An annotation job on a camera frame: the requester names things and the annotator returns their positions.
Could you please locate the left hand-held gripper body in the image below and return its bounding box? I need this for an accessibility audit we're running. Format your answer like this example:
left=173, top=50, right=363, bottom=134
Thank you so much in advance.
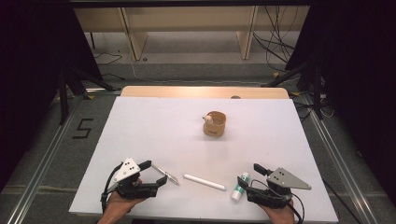
left=106, top=157, right=159, bottom=201

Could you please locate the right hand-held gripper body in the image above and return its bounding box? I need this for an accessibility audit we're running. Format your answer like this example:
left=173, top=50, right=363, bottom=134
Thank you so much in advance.
left=247, top=167, right=313, bottom=210

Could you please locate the white tube with green label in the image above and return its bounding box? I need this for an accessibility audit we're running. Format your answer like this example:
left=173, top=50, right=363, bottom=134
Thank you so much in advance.
left=230, top=171, right=251, bottom=203

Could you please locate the clear plastic pen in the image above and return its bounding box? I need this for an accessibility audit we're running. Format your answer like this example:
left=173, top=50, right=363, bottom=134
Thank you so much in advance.
left=151, top=163, right=181, bottom=187

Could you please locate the white pen with blue end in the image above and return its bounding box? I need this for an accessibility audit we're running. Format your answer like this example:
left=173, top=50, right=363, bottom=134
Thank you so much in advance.
left=182, top=173, right=228, bottom=192

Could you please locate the tan pen holder pouch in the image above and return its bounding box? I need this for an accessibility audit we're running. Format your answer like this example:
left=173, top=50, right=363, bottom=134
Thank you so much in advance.
left=203, top=110, right=228, bottom=138

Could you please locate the person's left hand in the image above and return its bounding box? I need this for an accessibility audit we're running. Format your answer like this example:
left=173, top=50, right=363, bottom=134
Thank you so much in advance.
left=103, top=178, right=148, bottom=219

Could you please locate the person's right hand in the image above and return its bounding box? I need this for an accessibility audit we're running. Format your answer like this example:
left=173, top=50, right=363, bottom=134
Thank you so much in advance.
left=259, top=201, right=297, bottom=224

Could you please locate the light wooden table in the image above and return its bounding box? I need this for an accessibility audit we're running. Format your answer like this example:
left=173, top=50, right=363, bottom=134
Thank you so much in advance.
left=120, top=85, right=290, bottom=100

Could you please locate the black metal stand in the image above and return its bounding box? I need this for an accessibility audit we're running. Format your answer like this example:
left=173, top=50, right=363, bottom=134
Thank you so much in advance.
left=261, top=58, right=325, bottom=121
left=56, top=65, right=117, bottom=126

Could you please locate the black curtain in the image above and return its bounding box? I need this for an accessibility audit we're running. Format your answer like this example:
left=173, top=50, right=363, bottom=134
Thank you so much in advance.
left=285, top=0, right=396, bottom=200
left=0, top=0, right=105, bottom=190

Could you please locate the light wooden background desk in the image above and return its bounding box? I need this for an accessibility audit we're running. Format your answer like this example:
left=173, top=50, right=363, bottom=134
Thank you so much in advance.
left=74, top=6, right=310, bottom=62

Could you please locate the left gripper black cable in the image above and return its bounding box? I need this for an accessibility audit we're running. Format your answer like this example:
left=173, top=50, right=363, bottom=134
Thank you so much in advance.
left=100, top=161, right=123, bottom=215

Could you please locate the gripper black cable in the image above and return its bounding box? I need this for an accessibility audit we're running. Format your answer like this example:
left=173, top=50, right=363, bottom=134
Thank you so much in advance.
left=100, top=161, right=123, bottom=215
left=250, top=179, right=306, bottom=224

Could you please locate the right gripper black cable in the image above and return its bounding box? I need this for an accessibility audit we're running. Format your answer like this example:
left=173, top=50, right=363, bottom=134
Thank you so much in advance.
left=250, top=179, right=306, bottom=224

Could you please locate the metal floor rail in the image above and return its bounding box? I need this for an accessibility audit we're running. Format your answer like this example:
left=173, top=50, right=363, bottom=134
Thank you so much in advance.
left=302, top=92, right=380, bottom=224
left=5, top=92, right=87, bottom=224

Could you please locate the black floor cable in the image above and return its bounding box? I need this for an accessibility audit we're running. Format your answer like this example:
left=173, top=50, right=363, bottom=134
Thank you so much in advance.
left=92, top=50, right=124, bottom=66

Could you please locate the bundle of black cables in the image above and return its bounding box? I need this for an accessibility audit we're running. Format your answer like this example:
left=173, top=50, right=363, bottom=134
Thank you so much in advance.
left=251, top=6, right=301, bottom=73

